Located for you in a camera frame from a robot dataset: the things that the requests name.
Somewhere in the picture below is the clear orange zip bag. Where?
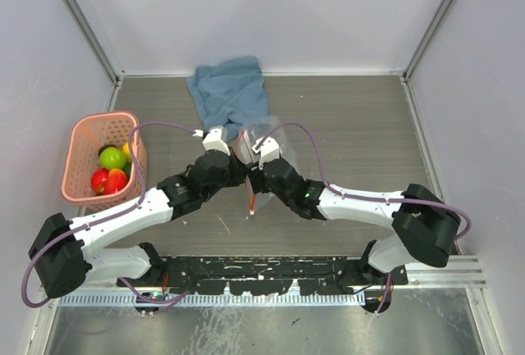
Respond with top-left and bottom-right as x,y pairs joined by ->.
234,116 -> 298,216

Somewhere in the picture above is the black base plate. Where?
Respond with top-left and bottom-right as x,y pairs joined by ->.
129,257 -> 385,296

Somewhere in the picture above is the green apple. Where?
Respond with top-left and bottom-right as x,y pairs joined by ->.
99,147 -> 128,170

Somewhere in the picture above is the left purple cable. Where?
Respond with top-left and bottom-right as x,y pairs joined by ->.
21,121 -> 206,309

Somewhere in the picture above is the red yellow mango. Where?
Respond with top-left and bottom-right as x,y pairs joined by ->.
103,168 -> 128,195

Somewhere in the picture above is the pink plastic basket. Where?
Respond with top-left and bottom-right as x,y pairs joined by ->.
61,112 -> 148,211

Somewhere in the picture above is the grey slotted cable duct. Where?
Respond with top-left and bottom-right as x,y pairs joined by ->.
58,290 -> 365,307

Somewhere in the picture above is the yellow pear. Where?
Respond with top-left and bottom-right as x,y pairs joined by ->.
121,143 -> 131,162

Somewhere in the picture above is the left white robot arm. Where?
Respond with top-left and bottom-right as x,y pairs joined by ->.
28,150 -> 248,298

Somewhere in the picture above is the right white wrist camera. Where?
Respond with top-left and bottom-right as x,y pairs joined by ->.
251,137 -> 281,170

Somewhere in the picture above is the dark brown fruit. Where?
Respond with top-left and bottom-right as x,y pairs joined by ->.
98,144 -> 111,157

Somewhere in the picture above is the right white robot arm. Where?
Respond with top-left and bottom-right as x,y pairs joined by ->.
248,158 -> 460,284

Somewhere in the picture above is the red apple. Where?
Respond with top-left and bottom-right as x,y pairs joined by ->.
90,168 -> 109,194

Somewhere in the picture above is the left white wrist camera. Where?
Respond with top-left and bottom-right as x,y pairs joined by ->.
193,126 -> 231,156

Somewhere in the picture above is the blue cloth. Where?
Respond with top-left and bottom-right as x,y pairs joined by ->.
186,56 -> 270,142

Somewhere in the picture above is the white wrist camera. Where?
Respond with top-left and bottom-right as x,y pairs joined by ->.
251,137 -> 281,170
193,126 -> 231,156

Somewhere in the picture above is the green fruit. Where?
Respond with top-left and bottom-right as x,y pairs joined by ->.
123,162 -> 132,179

